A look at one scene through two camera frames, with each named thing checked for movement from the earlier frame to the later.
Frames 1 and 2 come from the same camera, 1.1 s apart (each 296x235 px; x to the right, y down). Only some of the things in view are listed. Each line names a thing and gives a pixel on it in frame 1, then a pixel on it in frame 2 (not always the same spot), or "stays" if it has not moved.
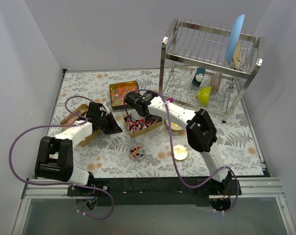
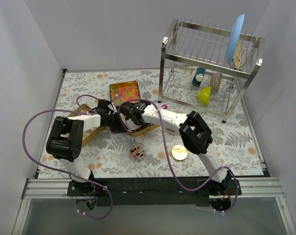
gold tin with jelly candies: [118, 90] stays
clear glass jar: [137, 152] stays
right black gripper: [134, 107] → [125, 110]
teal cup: [198, 77] stays
